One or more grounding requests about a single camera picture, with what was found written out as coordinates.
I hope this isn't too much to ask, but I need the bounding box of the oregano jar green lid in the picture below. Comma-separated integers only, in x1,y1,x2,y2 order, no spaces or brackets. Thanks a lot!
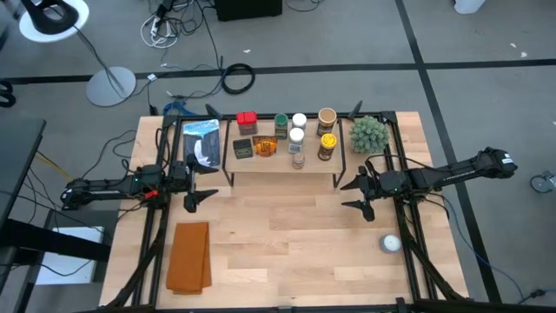
274,112,290,141

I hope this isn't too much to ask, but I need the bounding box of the long blue cable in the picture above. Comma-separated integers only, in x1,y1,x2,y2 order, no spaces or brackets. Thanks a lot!
441,194,529,302

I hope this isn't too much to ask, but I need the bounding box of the black desk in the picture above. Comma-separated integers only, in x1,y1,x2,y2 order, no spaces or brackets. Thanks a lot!
0,116,112,313

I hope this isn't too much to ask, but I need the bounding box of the white power strip cable bundle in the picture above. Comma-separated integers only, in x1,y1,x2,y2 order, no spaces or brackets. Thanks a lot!
139,10,180,50

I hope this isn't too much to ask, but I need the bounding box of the green black pepper tin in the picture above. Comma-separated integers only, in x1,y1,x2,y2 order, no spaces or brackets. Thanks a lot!
232,137,255,161

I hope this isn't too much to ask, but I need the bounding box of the black aluminium rig frame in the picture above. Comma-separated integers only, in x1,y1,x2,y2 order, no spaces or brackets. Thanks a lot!
98,99,473,313

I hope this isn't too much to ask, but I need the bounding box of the black wire shelf rack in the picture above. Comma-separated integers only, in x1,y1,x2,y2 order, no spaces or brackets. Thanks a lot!
222,116,348,190

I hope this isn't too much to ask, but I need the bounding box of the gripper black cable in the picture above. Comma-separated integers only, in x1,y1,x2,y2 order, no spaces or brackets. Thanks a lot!
155,127,175,169
364,152,435,175

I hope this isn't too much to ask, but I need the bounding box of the white box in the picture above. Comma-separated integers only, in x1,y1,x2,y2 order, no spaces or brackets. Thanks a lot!
34,225,106,287

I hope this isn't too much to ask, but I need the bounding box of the potted green plant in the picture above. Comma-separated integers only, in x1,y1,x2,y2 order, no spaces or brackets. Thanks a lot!
348,114,391,155

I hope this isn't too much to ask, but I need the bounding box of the round jar with tan lid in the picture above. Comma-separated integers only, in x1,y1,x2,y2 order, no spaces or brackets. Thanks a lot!
315,107,338,138

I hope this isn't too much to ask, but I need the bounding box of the chili onion jar yellow lid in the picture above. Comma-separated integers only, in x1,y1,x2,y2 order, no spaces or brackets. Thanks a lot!
317,132,338,163

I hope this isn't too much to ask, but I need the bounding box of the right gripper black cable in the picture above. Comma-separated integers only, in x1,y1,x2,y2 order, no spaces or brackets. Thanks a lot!
364,152,435,175

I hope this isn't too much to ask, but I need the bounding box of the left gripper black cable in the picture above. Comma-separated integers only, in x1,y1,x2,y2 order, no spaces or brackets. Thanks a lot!
155,127,175,169

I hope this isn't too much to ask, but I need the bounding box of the short blue cable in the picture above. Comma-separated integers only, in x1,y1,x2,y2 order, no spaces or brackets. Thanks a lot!
162,100,193,117

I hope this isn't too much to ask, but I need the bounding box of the orange taco seasoning packet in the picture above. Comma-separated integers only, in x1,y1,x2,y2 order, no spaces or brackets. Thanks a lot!
251,135,279,158

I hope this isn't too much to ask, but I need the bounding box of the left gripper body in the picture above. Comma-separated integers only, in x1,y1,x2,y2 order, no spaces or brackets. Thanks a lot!
167,154,196,199

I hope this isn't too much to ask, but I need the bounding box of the smoked paprika tin red lid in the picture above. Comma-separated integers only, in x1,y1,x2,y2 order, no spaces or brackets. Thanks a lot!
235,110,260,137

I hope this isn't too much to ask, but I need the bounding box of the coiled black cable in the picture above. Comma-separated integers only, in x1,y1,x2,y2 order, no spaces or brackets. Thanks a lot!
221,62,256,96

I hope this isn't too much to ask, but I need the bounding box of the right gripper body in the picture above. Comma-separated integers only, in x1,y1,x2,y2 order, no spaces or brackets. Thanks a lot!
358,165,412,205

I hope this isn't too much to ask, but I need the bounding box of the floor lamp with round base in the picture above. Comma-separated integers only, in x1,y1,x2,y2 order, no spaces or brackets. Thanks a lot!
17,0,137,108

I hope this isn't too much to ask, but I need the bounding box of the orange folded cloth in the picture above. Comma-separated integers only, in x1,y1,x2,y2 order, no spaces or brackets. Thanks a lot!
165,221,214,296

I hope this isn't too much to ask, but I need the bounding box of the yellow cable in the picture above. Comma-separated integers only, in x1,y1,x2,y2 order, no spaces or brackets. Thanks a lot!
33,150,75,183

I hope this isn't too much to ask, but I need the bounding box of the grey caster wheel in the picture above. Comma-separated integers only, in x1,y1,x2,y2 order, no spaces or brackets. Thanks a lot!
529,170,556,195

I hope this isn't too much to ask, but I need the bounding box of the black box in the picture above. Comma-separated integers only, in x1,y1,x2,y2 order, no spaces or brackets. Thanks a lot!
214,0,284,23

